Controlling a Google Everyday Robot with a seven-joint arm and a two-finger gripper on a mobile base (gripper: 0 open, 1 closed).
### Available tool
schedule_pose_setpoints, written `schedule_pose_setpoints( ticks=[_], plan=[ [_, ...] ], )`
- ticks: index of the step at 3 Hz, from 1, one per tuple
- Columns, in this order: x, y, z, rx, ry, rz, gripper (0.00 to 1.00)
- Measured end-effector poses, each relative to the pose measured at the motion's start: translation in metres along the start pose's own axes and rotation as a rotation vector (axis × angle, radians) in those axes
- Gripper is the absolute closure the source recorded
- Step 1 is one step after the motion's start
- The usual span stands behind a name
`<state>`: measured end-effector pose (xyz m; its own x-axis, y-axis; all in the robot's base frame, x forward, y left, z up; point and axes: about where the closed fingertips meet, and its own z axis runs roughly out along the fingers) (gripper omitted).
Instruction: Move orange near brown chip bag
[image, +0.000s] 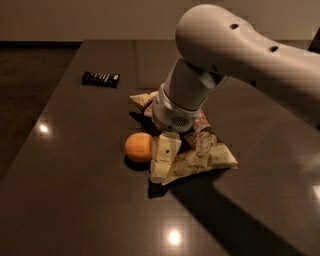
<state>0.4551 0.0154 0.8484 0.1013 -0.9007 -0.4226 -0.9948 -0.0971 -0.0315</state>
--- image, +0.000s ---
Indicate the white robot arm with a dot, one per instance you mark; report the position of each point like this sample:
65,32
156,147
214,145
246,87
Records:
215,45

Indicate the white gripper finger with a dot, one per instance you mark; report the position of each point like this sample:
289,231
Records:
205,137
164,151

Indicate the orange fruit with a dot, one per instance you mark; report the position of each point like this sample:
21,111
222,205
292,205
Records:
138,147

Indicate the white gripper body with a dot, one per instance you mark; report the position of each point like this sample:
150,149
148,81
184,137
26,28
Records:
171,116

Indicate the brown chip bag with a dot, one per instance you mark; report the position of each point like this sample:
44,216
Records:
186,162

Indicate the black snack bar wrapper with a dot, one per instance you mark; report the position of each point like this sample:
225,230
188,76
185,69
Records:
100,79

